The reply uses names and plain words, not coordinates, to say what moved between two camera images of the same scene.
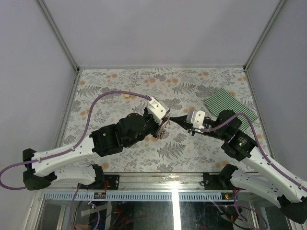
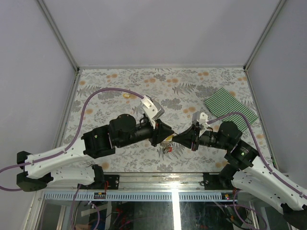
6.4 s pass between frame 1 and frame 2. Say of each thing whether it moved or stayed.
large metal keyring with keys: moved
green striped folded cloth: stayed
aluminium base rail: stayed
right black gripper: moved
